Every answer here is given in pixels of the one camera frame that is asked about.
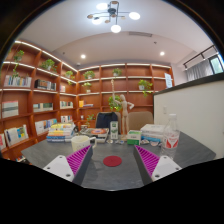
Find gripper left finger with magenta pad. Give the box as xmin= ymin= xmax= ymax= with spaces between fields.
xmin=44 ymin=145 xmax=93 ymax=185

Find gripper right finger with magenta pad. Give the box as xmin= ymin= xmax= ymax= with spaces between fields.
xmin=133 ymin=145 xmax=181 ymax=185

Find clear plastic water bottle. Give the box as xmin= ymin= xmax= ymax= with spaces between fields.
xmin=160 ymin=114 xmax=180 ymax=159

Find white ceramic mug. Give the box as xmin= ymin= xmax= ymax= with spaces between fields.
xmin=71 ymin=135 xmax=97 ymax=152

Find green white tissue box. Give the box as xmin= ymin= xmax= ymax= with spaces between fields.
xmin=127 ymin=130 xmax=142 ymax=145

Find stack of colourful books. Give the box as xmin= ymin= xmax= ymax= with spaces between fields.
xmin=46 ymin=123 xmax=75 ymax=142

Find red round coaster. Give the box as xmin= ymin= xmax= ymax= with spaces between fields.
xmin=103 ymin=156 xmax=122 ymax=167

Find book with orange cover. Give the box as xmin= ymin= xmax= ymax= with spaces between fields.
xmin=80 ymin=128 xmax=109 ymax=143

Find beige chair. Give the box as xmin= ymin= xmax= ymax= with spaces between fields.
xmin=129 ymin=111 xmax=154 ymax=130

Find green white carton box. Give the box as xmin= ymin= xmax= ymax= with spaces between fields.
xmin=110 ymin=121 xmax=118 ymax=140

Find dark blue chair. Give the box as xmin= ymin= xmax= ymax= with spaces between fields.
xmin=96 ymin=112 xmax=118 ymax=128

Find wooden artist mannequin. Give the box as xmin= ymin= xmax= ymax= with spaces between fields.
xmin=111 ymin=79 xmax=135 ymax=141

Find hanging green plant centre shelf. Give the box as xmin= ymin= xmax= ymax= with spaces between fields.
xmin=108 ymin=95 xmax=122 ymax=112

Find potted green plant on shelf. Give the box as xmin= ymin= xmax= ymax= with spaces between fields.
xmin=138 ymin=80 xmax=153 ymax=97

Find grey window curtain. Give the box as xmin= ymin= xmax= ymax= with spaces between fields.
xmin=186 ymin=59 xmax=213 ymax=81

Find ceiling chandelier with round lamps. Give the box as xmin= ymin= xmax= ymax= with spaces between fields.
xmin=87 ymin=0 xmax=140 ymax=33

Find wooden wall bookshelf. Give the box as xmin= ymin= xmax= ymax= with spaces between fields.
xmin=0 ymin=41 xmax=172 ymax=160

